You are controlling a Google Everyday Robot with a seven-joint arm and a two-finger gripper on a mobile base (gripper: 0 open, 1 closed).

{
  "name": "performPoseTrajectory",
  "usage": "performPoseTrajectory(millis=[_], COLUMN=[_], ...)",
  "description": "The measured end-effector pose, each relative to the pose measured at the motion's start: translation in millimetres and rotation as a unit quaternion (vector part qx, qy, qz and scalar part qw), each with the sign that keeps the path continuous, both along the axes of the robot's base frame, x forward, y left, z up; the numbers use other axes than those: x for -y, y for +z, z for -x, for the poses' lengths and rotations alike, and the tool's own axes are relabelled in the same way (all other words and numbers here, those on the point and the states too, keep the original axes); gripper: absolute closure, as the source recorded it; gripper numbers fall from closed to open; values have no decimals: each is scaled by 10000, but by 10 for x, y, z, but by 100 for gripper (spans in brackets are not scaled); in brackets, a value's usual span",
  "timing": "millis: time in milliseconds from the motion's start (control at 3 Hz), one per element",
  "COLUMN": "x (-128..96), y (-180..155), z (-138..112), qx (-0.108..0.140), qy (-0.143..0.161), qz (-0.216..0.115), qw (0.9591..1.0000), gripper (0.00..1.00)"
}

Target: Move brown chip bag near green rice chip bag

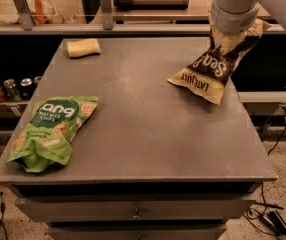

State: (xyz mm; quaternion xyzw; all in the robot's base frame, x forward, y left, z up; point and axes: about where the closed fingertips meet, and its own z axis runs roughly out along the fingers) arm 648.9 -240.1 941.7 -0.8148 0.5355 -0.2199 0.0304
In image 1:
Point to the brown Late July chip bag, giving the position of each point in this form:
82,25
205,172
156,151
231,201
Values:
208,75

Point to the middle metal shelf bracket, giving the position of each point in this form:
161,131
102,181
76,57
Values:
106,14

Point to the silver soda can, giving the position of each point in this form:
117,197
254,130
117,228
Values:
12,90

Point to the dark soda can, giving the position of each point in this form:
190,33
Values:
28,87
37,80

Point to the yellow sponge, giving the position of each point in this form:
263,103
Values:
82,48

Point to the left metal shelf bracket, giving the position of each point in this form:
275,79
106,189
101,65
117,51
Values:
25,19

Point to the green rice chip bag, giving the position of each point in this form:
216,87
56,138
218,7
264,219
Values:
47,137

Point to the orange white plastic bag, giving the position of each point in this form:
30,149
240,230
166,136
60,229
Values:
42,12

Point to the grey drawer cabinet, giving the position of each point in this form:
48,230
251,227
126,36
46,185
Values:
200,216

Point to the metal drawer handle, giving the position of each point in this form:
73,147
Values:
137,215

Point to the far dark soda can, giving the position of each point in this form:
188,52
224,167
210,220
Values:
37,80

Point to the black power adapter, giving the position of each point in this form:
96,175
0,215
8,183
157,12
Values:
270,217

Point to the metal shelf bracket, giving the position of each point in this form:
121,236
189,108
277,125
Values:
25,19
106,14

